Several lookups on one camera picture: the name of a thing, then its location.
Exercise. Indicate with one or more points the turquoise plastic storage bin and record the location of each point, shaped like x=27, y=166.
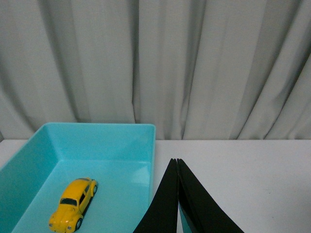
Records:
x=126, y=161

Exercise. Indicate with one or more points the yellow beetle toy car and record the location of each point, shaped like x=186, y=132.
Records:
x=73, y=203

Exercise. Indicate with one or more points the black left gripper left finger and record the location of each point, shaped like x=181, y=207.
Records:
x=161, y=216

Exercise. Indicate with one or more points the grey-white curtain backdrop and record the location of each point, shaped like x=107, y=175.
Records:
x=196, y=69

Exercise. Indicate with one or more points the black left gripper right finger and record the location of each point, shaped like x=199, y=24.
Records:
x=198, y=210

